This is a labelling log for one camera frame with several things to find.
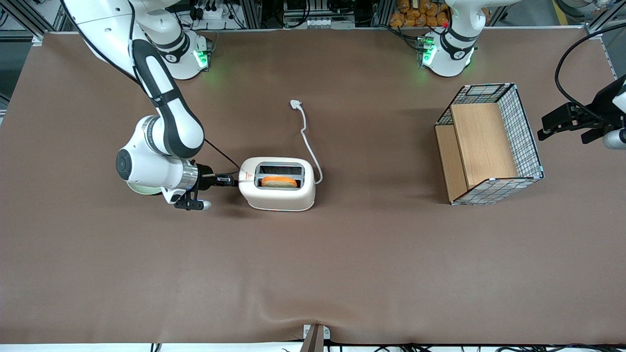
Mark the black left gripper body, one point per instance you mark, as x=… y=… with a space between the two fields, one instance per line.
x=597 y=108

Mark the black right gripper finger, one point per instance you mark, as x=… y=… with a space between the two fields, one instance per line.
x=226 y=177
x=226 y=184

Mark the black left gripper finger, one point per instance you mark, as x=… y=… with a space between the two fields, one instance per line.
x=594 y=136
x=543 y=134

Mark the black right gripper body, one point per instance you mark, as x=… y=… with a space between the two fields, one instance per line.
x=205 y=181

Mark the cream white toaster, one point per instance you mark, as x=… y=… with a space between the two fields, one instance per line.
x=276 y=198

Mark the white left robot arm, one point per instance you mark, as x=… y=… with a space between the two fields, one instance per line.
x=452 y=54

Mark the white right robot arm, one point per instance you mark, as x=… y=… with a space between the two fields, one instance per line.
x=151 y=168

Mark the white grid-patterned fabric liner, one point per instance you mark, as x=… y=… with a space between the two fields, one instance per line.
x=525 y=142

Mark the toast bread slice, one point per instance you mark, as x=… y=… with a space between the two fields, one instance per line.
x=279 y=182

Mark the pale green round plate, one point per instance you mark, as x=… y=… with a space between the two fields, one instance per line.
x=144 y=191

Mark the brown table cover mat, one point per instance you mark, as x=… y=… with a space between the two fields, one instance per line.
x=313 y=269

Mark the white power strip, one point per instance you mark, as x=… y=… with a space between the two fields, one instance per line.
x=210 y=12

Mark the pile of orange bread rolls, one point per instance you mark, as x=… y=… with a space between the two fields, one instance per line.
x=415 y=14

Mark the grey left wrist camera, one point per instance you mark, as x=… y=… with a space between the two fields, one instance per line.
x=615 y=139

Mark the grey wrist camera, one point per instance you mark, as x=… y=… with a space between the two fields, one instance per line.
x=195 y=203
x=615 y=139

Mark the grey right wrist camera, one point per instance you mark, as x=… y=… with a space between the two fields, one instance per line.
x=195 y=203

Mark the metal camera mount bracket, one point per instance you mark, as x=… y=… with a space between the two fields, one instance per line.
x=315 y=340

